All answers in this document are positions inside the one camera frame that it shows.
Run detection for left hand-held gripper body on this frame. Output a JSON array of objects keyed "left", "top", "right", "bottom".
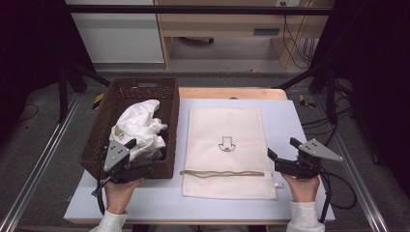
[{"left": 102, "top": 138, "right": 155, "bottom": 185}]

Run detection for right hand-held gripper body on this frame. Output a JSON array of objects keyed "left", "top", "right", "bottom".
[{"left": 275, "top": 138, "right": 343, "bottom": 180}]

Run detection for white garment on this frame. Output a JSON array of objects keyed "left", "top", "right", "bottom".
[{"left": 108, "top": 99, "right": 168, "bottom": 163}]

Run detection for brown wicker basket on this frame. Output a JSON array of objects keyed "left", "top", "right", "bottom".
[{"left": 78, "top": 76, "right": 181, "bottom": 180}]

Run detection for cream mesh laundry bag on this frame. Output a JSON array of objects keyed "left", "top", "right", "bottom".
[{"left": 179, "top": 105, "right": 284, "bottom": 201}]

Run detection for person's left hand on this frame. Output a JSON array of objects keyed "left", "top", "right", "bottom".
[{"left": 103, "top": 177, "right": 144, "bottom": 216}]

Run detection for person's right hand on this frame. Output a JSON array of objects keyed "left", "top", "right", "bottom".
[{"left": 281, "top": 174, "right": 321, "bottom": 203}]

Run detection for white table mat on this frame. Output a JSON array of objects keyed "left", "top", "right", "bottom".
[{"left": 63, "top": 98, "right": 337, "bottom": 225}]

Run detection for black metal stand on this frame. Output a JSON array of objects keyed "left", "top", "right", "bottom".
[
  {"left": 57, "top": 61, "right": 110, "bottom": 124},
  {"left": 274, "top": 61, "right": 339, "bottom": 125}
]

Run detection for wooden table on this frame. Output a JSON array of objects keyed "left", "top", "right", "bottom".
[{"left": 178, "top": 87, "right": 288, "bottom": 101}]

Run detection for white cabinet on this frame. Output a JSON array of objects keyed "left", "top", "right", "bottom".
[{"left": 64, "top": 0, "right": 165, "bottom": 65}]

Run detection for black curtain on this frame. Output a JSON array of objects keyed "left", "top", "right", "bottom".
[
  {"left": 310, "top": 0, "right": 410, "bottom": 194},
  {"left": 0, "top": 0, "right": 95, "bottom": 143}
]

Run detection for wooden desk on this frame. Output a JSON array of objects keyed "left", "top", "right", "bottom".
[{"left": 154, "top": 0, "right": 337, "bottom": 70}]

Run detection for black horizontal bar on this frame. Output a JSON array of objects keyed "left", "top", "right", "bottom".
[{"left": 66, "top": 4, "right": 335, "bottom": 16}]

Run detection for black floor cables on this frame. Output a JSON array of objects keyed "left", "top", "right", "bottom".
[{"left": 301, "top": 105, "right": 356, "bottom": 136}]

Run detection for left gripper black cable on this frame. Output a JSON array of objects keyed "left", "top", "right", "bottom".
[{"left": 91, "top": 154, "right": 112, "bottom": 217}]

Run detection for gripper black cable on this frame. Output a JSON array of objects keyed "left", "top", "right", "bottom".
[
  {"left": 317, "top": 167, "right": 358, "bottom": 223},
  {"left": 91, "top": 154, "right": 112, "bottom": 217}
]

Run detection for aluminium rail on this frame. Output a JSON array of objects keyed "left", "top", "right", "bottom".
[
  {"left": 313, "top": 96, "right": 390, "bottom": 232},
  {"left": 0, "top": 93, "right": 81, "bottom": 232}
]

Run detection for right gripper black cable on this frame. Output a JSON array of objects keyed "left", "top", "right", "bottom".
[{"left": 317, "top": 167, "right": 358, "bottom": 223}]

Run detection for thin black floor cable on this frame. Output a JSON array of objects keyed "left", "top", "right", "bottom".
[{"left": 17, "top": 103, "right": 40, "bottom": 124}]

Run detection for black desk cables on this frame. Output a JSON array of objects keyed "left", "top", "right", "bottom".
[{"left": 281, "top": 3, "right": 320, "bottom": 71}]

